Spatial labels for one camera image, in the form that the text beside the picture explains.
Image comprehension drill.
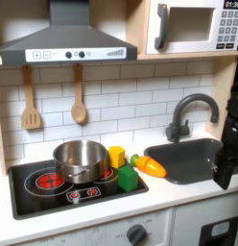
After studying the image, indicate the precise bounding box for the steel pot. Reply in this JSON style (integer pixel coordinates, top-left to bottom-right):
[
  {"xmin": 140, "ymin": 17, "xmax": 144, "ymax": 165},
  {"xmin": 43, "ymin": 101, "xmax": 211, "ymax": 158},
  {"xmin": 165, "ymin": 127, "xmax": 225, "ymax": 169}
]
[{"xmin": 52, "ymin": 139, "xmax": 110, "ymax": 185}]

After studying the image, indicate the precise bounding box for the white toy microwave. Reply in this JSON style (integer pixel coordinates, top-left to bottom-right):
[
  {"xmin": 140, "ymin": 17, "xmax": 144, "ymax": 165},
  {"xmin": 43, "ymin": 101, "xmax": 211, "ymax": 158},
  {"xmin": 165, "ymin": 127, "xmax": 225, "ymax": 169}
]
[{"xmin": 146, "ymin": 0, "xmax": 238, "ymax": 56}]

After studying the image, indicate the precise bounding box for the red stove knob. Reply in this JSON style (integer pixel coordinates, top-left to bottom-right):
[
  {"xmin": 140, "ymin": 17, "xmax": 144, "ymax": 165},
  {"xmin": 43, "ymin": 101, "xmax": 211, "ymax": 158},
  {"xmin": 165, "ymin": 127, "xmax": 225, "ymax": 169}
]
[
  {"xmin": 87, "ymin": 187, "xmax": 99, "ymax": 197},
  {"xmin": 70, "ymin": 190, "xmax": 81, "ymax": 205}
]

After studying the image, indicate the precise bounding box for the dark grey sink basin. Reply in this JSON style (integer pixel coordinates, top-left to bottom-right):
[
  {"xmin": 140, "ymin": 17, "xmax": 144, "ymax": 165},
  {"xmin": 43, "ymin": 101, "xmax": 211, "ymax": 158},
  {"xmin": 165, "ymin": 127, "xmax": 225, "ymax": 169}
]
[{"xmin": 143, "ymin": 137, "xmax": 225, "ymax": 185}]

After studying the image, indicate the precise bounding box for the grey oven dial knob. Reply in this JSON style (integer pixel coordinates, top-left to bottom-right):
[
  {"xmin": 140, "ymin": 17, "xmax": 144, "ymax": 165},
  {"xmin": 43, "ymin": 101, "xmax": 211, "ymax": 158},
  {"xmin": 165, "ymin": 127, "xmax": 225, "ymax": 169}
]
[{"xmin": 126, "ymin": 223, "xmax": 148, "ymax": 246}]

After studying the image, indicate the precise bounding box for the green toy block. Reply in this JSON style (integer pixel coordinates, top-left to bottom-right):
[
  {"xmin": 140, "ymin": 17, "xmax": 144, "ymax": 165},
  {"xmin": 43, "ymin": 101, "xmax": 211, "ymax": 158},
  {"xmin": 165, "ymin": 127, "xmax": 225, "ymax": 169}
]
[{"xmin": 117, "ymin": 164, "xmax": 139, "ymax": 193}]

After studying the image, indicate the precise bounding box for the black toy stove top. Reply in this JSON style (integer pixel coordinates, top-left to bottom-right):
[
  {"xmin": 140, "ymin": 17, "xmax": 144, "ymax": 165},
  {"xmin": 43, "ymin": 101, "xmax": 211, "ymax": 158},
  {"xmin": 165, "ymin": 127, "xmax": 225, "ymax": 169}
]
[{"xmin": 8, "ymin": 157, "xmax": 150, "ymax": 221}]

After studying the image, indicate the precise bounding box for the grey extractor hood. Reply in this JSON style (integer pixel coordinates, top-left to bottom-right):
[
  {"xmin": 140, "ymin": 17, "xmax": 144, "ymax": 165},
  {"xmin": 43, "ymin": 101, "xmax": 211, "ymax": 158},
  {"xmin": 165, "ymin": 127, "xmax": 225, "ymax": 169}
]
[{"xmin": 0, "ymin": 0, "xmax": 138, "ymax": 66}]

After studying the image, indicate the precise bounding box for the yellow toy block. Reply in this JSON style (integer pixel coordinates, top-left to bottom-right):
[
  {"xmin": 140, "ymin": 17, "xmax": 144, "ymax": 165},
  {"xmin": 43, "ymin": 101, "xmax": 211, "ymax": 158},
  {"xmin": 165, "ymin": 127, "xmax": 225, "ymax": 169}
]
[{"xmin": 108, "ymin": 145, "xmax": 127, "ymax": 170}]

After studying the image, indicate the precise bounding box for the dark cabinet door handle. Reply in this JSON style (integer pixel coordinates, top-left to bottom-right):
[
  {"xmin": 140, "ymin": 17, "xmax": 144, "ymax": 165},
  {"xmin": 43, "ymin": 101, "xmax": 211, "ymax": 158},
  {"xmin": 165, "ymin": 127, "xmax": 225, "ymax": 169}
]
[{"xmin": 199, "ymin": 215, "xmax": 238, "ymax": 246}]

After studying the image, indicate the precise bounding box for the orange toy carrot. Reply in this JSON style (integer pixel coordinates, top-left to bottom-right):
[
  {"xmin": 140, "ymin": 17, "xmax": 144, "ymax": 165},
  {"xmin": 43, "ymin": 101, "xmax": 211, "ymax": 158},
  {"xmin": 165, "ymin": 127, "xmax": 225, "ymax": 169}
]
[{"xmin": 130, "ymin": 153, "xmax": 168, "ymax": 179}]

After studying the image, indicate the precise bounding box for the dark grey tap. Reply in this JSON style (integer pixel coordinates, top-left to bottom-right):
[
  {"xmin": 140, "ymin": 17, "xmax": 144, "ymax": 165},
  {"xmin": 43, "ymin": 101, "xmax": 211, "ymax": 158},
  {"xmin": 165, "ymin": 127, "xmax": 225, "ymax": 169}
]
[{"xmin": 165, "ymin": 92, "xmax": 220, "ymax": 144}]

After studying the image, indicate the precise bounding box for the light wooden shelf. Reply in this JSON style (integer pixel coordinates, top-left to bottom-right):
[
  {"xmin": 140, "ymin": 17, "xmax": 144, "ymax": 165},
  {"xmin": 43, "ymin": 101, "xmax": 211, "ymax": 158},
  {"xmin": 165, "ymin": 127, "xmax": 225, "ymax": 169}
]
[{"xmin": 136, "ymin": 50, "xmax": 238, "ymax": 62}]

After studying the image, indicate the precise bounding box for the wooden spoon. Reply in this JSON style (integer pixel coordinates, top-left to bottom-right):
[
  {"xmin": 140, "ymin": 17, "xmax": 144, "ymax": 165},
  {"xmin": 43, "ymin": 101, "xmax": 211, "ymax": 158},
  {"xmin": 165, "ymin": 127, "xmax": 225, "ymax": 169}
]
[{"xmin": 70, "ymin": 63, "xmax": 88, "ymax": 125}]

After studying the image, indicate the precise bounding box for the wooden slotted spatula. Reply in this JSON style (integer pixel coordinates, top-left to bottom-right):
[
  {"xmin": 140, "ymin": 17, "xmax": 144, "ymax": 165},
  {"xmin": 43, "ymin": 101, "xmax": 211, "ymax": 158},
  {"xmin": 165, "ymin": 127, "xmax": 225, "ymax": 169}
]
[{"xmin": 20, "ymin": 64, "xmax": 42, "ymax": 131}]

